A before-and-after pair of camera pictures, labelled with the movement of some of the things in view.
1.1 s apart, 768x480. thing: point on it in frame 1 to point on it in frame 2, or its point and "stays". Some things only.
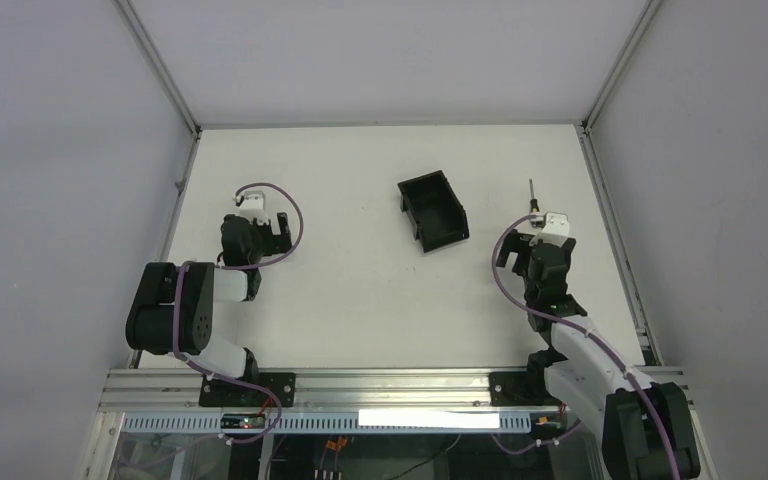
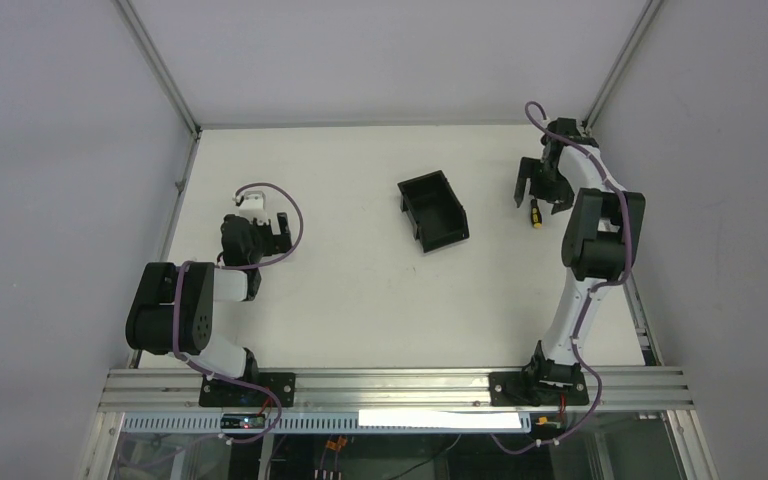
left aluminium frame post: (134, 17) stays
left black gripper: (273, 235) stays
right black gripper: (537, 245) to (546, 183)
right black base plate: (520, 388) stays
